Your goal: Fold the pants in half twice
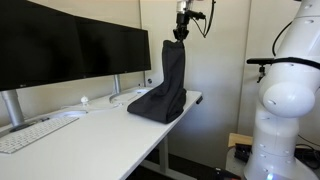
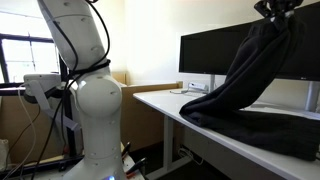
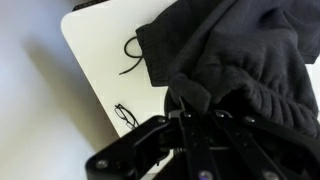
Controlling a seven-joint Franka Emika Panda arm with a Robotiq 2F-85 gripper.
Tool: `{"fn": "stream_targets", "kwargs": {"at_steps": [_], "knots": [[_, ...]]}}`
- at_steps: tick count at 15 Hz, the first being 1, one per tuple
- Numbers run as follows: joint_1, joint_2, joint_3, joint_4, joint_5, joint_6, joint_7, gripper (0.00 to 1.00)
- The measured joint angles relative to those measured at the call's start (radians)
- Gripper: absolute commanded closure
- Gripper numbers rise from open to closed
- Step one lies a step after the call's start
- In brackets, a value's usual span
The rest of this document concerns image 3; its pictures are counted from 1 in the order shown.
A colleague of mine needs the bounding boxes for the dark grey pants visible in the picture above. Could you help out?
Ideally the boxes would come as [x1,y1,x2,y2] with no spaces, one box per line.
[119,0,320,139]

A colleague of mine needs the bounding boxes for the black eyeglasses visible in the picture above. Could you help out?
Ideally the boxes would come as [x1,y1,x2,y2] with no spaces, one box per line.
[114,103,141,131]

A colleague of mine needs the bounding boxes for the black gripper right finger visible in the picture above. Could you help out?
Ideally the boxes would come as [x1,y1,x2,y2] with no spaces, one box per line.
[203,109,320,180]

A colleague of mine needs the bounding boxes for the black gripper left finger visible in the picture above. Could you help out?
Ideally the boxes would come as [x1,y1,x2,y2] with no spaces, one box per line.
[84,96,222,180]

